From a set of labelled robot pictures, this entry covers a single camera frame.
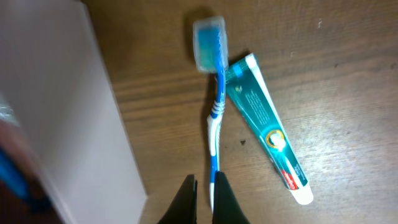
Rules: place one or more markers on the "blue disposable razor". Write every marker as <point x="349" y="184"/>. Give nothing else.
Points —
<point x="18" y="185"/>

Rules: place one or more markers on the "blue white toothbrush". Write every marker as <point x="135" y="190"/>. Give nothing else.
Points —
<point x="210" y="47"/>

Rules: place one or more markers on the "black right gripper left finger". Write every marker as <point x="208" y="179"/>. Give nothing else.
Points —
<point x="183" y="208"/>

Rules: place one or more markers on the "pink cardboard box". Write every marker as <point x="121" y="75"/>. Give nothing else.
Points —
<point x="54" y="77"/>

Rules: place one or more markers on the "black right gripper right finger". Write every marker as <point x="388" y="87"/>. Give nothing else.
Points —
<point x="226" y="208"/>

